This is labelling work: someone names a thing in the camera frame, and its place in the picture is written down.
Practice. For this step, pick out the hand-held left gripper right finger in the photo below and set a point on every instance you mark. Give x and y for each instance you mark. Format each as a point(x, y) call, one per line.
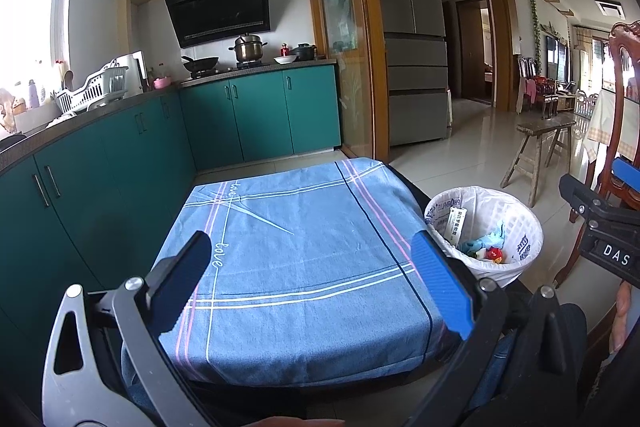
point(442, 287)

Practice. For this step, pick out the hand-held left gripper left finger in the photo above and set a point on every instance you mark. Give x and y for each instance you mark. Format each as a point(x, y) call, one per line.
point(175, 287)

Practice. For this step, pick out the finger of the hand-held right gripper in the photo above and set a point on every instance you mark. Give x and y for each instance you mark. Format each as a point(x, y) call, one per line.
point(582, 199)
point(627, 172)

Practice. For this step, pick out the red wrapper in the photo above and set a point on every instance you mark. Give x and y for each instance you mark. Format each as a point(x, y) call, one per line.
point(494, 253)

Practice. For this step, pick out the waste bin with white bag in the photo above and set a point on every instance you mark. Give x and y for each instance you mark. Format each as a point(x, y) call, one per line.
point(525, 227)

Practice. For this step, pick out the light blue wrapper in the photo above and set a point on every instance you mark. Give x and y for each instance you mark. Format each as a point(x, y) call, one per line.
point(487, 239)

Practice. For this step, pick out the blue white toothpaste box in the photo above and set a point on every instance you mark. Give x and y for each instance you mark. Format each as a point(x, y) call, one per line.
point(455, 222)

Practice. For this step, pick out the person's right hand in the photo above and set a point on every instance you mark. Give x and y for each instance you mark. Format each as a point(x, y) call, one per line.
point(622, 317)

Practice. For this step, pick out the person's left hand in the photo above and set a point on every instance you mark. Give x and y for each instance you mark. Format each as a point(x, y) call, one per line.
point(300, 423)

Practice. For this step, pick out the checked tablecloth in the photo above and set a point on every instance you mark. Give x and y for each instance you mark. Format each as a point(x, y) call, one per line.
point(597, 122)

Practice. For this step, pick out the red-brown wooden chair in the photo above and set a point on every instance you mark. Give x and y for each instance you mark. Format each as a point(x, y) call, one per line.
point(620, 107)

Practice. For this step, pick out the white baby fence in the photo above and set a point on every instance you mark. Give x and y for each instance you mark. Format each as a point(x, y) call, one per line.
point(582, 103)

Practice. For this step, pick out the wooden bench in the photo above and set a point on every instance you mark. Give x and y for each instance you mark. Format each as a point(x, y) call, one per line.
point(545, 124)

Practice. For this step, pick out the chair with pink cloth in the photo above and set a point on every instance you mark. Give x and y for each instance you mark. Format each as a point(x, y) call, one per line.
point(527, 92)

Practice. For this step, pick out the blue striped cloth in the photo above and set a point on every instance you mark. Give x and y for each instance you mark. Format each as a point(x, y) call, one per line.
point(300, 257)

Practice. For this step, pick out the ceiling air vent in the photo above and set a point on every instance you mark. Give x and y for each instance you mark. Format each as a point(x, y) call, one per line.
point(611, 8)

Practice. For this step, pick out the green vine decoration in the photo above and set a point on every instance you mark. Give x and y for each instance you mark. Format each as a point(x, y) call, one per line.
point(535, 32)

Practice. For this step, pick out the dark wooden door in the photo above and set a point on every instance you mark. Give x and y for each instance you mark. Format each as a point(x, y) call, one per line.
point(472, 52)

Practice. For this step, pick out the teal base cabinets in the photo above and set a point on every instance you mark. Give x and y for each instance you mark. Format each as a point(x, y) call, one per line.
point(260, 117)

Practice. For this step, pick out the grey kitchen countertop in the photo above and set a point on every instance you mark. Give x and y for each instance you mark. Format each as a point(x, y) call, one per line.
point(45, 139)

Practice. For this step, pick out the pink bowl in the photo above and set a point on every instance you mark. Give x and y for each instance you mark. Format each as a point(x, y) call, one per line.
point(162, 83)

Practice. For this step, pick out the white dish rack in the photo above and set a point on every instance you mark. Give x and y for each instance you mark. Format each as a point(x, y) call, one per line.
point(95, 89)

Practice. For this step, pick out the white kitchen appliance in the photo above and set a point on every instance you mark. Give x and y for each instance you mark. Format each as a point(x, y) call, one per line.
point(132, 74)

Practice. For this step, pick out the grey refrigerator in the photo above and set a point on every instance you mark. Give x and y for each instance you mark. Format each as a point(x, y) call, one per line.
point(415, 57)

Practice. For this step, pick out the black wok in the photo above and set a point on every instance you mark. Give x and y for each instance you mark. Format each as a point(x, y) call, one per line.
point(200, 64)

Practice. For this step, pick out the purple bottle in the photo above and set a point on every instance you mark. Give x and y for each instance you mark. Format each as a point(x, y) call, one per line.
point(33, 96)

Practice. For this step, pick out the wooden framed glass door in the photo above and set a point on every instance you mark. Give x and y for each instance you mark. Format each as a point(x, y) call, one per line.
point(355, 57)

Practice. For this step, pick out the steel stock pot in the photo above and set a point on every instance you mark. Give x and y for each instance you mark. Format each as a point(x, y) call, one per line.
point(248, 49)

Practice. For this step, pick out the white bowl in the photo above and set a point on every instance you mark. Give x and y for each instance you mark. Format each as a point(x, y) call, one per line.
point(286, 60)

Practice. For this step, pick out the small red kitchen item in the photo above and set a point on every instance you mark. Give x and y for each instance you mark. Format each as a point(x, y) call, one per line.
point(285, 50)

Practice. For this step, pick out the black cooking pot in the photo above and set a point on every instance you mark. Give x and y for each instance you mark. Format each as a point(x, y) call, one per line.
point(303, 53)

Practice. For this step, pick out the black range hood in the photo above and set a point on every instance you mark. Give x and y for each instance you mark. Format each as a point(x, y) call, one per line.
point(220, 12)

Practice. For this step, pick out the kitchen window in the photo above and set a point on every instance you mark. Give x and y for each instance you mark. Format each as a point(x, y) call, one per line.
point(30, 7)

